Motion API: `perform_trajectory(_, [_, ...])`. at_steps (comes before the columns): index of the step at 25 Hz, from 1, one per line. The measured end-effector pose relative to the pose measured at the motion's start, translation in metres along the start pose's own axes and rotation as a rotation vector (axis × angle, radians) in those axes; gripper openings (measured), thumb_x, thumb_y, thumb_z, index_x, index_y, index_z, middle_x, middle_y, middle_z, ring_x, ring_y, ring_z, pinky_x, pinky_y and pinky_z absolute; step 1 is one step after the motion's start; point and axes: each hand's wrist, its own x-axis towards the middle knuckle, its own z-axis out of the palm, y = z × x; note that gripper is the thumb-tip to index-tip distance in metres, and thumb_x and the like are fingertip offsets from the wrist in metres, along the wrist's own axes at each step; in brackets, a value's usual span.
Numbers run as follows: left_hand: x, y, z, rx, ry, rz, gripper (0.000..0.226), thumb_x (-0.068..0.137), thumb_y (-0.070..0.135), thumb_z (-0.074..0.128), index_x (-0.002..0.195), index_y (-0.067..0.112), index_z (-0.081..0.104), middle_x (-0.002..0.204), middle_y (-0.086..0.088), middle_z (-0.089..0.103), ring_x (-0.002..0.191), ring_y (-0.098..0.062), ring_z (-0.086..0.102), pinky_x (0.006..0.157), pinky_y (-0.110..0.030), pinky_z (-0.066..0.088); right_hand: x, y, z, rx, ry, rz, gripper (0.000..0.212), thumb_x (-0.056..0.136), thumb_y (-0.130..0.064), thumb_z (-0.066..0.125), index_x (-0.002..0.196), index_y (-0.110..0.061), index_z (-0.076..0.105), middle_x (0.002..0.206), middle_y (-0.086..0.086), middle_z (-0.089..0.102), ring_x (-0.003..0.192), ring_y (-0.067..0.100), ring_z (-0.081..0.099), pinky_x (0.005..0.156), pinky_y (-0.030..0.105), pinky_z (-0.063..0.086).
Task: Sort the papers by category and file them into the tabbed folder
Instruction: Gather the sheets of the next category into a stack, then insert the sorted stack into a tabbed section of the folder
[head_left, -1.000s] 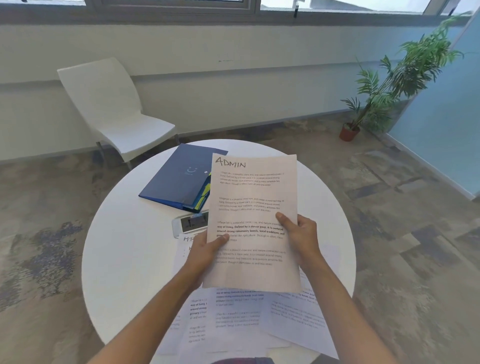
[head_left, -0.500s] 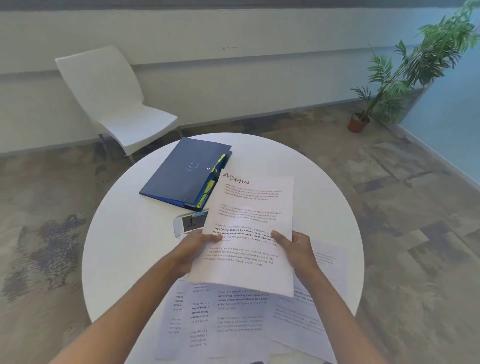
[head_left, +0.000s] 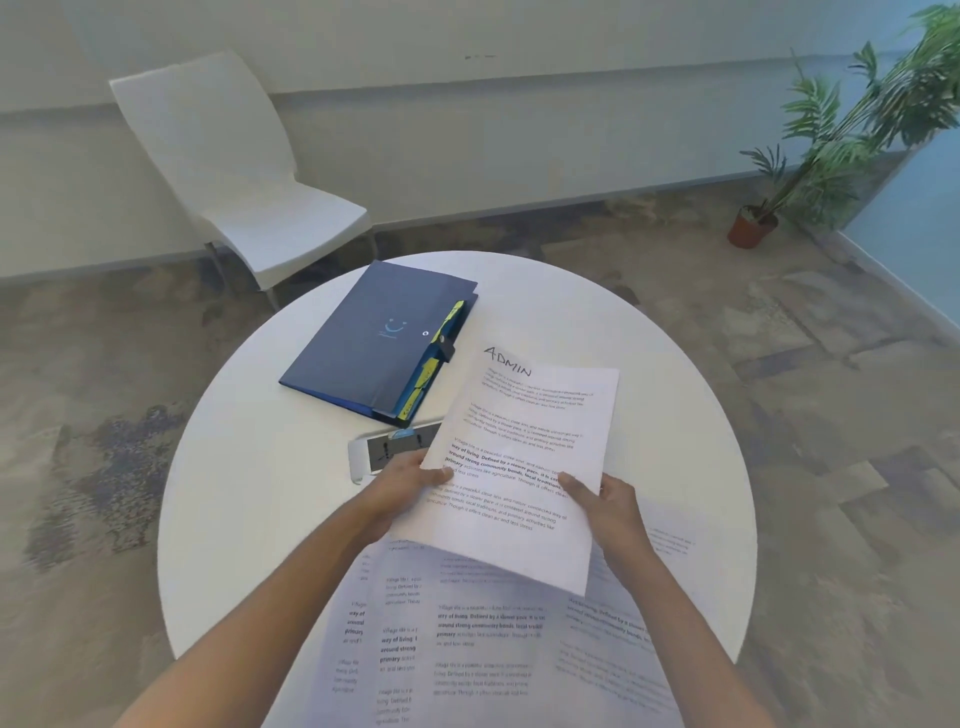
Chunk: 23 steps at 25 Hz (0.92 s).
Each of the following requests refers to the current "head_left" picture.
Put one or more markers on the person's left hand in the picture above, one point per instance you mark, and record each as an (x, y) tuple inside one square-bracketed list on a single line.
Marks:
[(396, 489)]

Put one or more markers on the person's right hand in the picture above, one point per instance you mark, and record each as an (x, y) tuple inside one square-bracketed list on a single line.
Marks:
[(615, 525)]

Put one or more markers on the person's left thumb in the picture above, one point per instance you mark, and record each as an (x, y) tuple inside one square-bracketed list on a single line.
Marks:
[(436, 476)]

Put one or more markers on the person's right thumb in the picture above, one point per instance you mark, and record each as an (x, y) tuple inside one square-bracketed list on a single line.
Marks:
[(577, 493)]

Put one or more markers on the handwritten title printed paper sheet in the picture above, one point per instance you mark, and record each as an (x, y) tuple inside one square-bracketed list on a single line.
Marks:
[(517, 457)]

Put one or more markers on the person's left forearm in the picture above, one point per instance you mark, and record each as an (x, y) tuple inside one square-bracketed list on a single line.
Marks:
[(255, 630)]

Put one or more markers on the person's right forearm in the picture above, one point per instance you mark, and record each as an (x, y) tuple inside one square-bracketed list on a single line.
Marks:
[(690, 652)]

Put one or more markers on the blue document folder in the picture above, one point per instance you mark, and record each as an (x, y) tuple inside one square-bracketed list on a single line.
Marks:
[(375, 337)]

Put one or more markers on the brown plant pot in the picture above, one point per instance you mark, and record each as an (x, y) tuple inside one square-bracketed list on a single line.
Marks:
[(750, 229)]

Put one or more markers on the white plastic chair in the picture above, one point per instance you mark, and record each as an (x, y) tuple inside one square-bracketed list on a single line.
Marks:
[(247, 180)]

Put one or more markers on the green palm plant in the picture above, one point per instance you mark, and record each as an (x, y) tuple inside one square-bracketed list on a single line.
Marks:
[(862, 127)]

